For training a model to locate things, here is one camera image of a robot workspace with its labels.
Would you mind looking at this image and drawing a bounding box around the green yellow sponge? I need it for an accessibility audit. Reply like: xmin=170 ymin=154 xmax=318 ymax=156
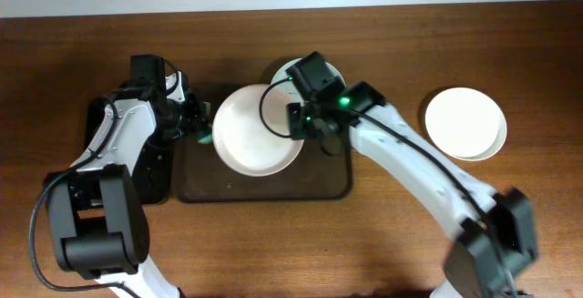
xmin=197 ymin=101 xmax=212 ymax=144

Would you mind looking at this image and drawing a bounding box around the pale blue plate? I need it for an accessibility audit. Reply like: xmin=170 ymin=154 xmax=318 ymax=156
xmin=271 ymin=58 xmax=345 ymax=103

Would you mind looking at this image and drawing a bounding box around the white plate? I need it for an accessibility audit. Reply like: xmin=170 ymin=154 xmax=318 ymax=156
xmin=212 ymin=84 xmax=303 ymax=177
xmin=424 ymin=87 xmax=507 ymax=161

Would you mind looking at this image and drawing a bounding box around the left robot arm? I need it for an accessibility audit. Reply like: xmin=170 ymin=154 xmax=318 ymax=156
xmin=28 ymin=70 xmax=208 ymax=297

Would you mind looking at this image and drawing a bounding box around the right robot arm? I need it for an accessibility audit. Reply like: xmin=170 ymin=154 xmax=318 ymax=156
xmin=288 ymin=82 xmax=539 ymax=297

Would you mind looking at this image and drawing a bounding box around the brown serving tray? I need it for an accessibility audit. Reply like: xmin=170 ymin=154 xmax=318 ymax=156
xmin=171 ymin=85 xmax=353 ymax=203

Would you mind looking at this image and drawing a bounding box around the black plastic tray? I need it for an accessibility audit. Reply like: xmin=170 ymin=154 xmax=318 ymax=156
xmin=89 ymin=98 xmax=173 ymax=204

